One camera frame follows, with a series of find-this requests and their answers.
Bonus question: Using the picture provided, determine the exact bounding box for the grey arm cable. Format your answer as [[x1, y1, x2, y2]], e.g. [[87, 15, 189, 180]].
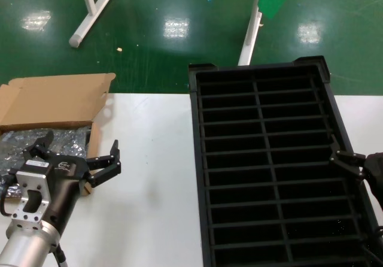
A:
[[54, 244, 69, 267]]

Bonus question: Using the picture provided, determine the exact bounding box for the white T-shaped table leg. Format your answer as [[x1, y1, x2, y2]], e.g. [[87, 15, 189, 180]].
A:
[[68, 0, 117, 48]]

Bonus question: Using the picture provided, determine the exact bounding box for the black camera cable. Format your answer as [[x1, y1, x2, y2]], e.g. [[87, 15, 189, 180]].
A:
[[0, 174, 17, 217]]

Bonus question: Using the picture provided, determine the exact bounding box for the translucent grey antistatic bag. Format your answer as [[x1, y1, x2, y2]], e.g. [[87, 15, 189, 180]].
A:
[[0, 141, 90, 201]]

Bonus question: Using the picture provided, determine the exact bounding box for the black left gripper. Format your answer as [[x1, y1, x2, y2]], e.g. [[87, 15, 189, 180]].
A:
[[23, 130, 122, 235]]

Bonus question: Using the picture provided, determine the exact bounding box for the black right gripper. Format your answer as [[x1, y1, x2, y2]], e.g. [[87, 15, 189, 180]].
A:
[[329, 133, 383, 217]]

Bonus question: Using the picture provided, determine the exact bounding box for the white slanted table leg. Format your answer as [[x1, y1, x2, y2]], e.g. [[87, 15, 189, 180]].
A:
[[238, 0, 266, 66]]

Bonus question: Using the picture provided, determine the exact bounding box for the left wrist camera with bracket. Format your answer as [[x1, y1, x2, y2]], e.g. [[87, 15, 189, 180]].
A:
[[11, 158, 52, 223]]

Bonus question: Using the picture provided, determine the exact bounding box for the black compartment container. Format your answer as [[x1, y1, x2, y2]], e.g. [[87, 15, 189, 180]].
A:
[[187, 55, 383, 267]]

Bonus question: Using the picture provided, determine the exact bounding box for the brown cardboard box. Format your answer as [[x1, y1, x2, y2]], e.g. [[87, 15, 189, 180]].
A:
[[0, 72, 117, 196]]

